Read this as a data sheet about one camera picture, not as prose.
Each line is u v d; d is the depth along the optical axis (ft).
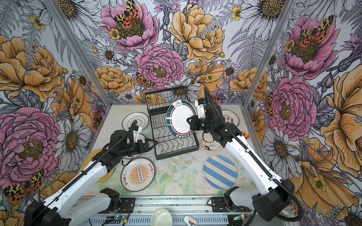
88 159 2.95
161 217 2.33
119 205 2.36
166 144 3.17
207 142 2.06
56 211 1.30
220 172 2.80
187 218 2.26
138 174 2.77
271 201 1.21
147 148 2.22
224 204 2.28
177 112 2.44
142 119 3.67
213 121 1.73
